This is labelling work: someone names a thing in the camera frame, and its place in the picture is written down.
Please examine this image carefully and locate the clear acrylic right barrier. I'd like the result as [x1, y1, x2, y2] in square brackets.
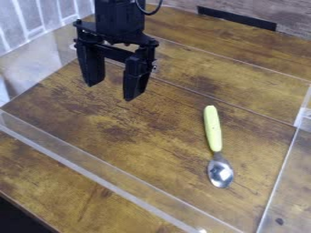
[256, 87, 311, 233]

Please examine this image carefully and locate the black strip on back wall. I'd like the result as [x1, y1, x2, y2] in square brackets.
[196, 5, 277, 31]

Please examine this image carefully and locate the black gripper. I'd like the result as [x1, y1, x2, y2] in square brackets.
[73, 0, 158, 101]

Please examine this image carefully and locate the green handled metal spoon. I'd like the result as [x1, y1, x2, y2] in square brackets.
[202, 106, 234, 188]

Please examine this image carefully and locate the clear acrylic barrier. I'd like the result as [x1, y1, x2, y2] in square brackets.
[0, 109, 242, 233]
[256, 87, 311, 233]

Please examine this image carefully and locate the clear acrylic front barrier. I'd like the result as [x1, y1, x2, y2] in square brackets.
[0, 109, 242, 233]

